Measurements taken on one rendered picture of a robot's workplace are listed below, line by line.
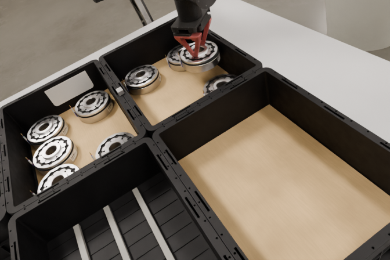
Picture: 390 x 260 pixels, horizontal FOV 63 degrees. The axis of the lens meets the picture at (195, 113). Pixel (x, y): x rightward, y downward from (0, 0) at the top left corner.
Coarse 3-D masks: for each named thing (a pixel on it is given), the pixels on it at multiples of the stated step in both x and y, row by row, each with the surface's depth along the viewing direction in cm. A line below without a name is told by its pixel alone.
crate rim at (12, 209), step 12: (96, 60) 92; (72, 72) 91; (48, 84) 90; (108, 84) 82; (24, 96) 88; (120, 96) 77; (0, 108) 87; (0, 120) 83; (132, 120) 70; (0, 132) 79; (144, 132) 66; (108, 156) 64; (84, 168) 63; (12, 180) 66; (60, 180) 62; (12, 192) 63; (48, 192) 61; (12, 204) 61; (24, 204) 60
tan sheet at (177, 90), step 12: (168, 72) 97; (180, 72) 95; (204, 72) 92; (216, 72) 91; (168, 84) 92; (180, 84) 91; (192, 84) 90; (204, 84) 88; (132, 96) 93; (144, 96) 91; (156, 96) 90; (168, 96) 88; (180, 96) 87; (192, 96) 86; (144, 108) 88; (156, 108) 86; (168, 108) 85; (180, 108) 84; (156, 120) 83
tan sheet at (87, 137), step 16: (112, 96) 95; (64, 112) 96; (112, 112) 90; (80, 128) 88; (96, 128) 87; (112, 128) 85; (128, 128) 83; (80, 144) 84; (96, 144) 82; (80, 160) 79
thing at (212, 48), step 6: (210, 42) 86; (210, 48) 84; (216, 48) 83; (180, 54) 85; (186, 54) 84; (204, 54) 82; (210, 54) 82; (186, 60) 82; (192, 60) 82; (198, 60) 81; (204, 60) 80
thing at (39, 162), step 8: (64, 136) 82; (48, 144) 82; (64, 144) 80; (72, 144) 80; (40, 152) 80; (64, 152) 79; (40, 160) 79; (48, 160) 77; (56, 160) 77; (40, 168) 76; (48, 168) 76
